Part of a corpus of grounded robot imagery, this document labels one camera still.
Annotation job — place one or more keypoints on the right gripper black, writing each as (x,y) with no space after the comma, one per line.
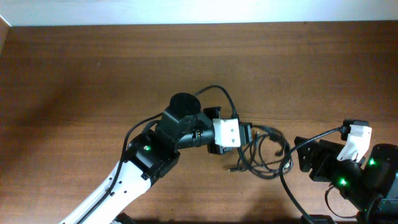
(315,163)

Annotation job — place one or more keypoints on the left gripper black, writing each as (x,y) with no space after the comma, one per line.
(214,112)

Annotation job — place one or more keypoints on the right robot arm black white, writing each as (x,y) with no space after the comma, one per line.
(366,176)

